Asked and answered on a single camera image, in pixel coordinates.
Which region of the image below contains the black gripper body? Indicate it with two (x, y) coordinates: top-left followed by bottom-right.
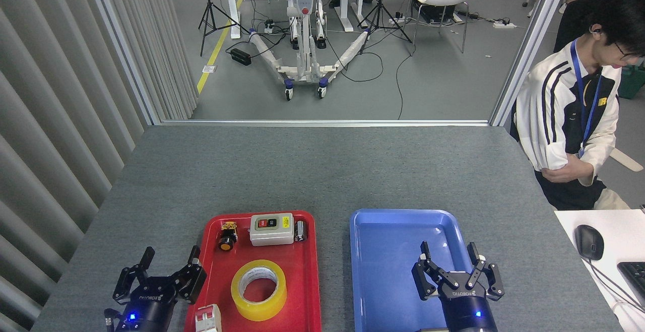
(442, 272), (498, 332)
(117, 278), (178, 332)

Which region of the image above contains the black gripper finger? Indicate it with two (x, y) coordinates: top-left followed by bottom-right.
(466, 242), (504, 301)
(112, 246), (155, 305)
(412, 241), (454, 301)
(170, 245), (207, 304)

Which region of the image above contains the yellow tape roll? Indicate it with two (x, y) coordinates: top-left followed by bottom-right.
(231, 259), (287, 321)

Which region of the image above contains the blue plastic tray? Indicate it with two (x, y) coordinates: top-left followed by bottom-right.
(349, 209), (477, 332)

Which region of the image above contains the white circuit breaker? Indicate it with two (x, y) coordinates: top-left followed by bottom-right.
(195, 304), (222, 332)

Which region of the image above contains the yellow and black push button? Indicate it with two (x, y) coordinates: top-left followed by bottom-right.
(218, 221), (238, 251)

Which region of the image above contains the red plastic tray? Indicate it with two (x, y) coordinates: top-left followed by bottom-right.
(184, 210), (322, 332)

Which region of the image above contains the black computer mouse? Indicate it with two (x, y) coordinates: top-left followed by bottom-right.
(575, 225), (604, 261)

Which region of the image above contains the white side desk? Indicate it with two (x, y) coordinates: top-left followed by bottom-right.
(554, 209), (645, 332)

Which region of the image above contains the black keyboard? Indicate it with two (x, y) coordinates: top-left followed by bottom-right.
(617, 261), (645, 306)

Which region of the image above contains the person's pale chair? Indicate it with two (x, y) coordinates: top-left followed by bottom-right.
(609, 148), (643, 172)

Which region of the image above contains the seated person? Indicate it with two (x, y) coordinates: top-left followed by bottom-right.
(510, 0), (645, 211)

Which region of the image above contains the green case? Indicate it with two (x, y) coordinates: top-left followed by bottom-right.
(619, 65), (645, 100)

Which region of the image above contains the white stand on wheels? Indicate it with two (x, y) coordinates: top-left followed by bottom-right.
(248, 0), (376, 102)

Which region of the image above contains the white switch box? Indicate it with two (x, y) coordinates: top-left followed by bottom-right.
(249, 213), (295, 247)

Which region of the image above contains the black mouse cable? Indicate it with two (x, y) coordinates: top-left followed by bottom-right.
(587, 259), (645, 315)

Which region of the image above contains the silver frame rail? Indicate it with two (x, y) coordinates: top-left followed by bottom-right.
(160, 119), (492, 127)

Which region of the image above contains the black floor cable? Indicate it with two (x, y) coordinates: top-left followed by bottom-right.
(396, 44), (417, 120)

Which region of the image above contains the silver frame post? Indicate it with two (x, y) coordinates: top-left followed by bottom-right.
(83, 0), (162, 125)
(489, 0), (575, 127)

